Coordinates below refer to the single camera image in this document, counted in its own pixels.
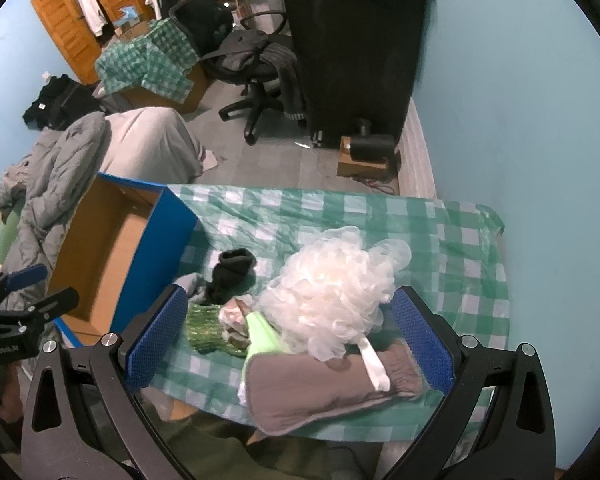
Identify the patterned cloth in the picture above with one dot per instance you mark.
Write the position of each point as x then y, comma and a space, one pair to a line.
233, 320

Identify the grey covered bed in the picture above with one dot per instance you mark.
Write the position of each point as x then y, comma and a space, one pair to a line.
154, 144

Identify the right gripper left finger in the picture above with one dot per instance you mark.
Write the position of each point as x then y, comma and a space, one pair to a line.
59, 436

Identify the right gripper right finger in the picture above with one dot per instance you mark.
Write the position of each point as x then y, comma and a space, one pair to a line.
516, 439

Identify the lime green cloth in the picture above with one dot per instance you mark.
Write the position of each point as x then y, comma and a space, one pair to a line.
263, 339

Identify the large black cabinet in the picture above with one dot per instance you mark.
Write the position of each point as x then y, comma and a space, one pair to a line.
357, 60

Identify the black device on wooden box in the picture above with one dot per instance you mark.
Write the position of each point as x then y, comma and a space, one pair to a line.
365, 154

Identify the white mesh bath loofah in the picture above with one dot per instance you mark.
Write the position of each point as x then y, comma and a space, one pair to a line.
328, 296

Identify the black backpack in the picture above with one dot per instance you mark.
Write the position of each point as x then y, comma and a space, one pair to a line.
60, 103

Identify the light grey rolled sock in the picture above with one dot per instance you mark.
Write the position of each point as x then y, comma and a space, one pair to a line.
194, 285

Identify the grey fleece mitten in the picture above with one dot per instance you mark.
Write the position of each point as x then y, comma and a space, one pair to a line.
284, 392

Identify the wooden wardrobe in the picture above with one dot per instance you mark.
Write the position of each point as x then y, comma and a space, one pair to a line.
66, 24

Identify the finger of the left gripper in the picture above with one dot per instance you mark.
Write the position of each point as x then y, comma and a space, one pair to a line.
55, 302
10, 282

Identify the black office chair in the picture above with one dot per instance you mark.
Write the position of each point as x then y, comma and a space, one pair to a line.
255, 53

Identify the grey puffer jacket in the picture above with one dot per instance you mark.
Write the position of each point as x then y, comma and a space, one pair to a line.
62, 166

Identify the green knitted scrub pad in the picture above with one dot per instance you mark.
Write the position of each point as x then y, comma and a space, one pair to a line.
204, 332

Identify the blue cardboard box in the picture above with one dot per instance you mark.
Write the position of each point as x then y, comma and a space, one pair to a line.
122, 247

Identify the black sock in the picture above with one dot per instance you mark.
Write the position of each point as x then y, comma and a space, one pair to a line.
232, 268

